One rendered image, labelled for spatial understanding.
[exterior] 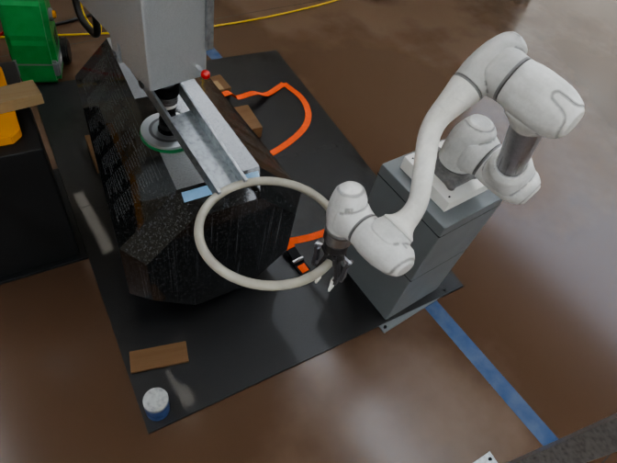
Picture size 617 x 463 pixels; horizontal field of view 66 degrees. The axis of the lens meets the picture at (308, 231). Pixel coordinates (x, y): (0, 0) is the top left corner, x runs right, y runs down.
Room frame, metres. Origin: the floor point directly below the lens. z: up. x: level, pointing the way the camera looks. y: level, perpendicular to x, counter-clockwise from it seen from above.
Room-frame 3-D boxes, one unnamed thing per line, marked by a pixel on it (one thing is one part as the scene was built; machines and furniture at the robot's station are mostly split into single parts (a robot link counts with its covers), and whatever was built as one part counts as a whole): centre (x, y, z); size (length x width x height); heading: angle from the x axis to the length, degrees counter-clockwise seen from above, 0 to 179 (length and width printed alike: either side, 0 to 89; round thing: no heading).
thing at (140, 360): (0.79, 0.50, 0.02); 0.25 x 0.10 x 0.01; 119
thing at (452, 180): (1.60, -0.49, 0.89); 0.22 x 0.18 x 0.06; 48
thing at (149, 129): (1.36, 0.64, 0.85); 0.21 x 0.21 x 0.01
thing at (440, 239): (1.58, -0.50, 0.40); 0.50 x 0.50 x 0.80; 47
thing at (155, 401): (0.57, 0.41, 0.08); 0.10 x 0.10 x 0.13
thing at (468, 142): (1.57, -0.52, 1.03); 0.18 x 0.16 x 0.22; 55
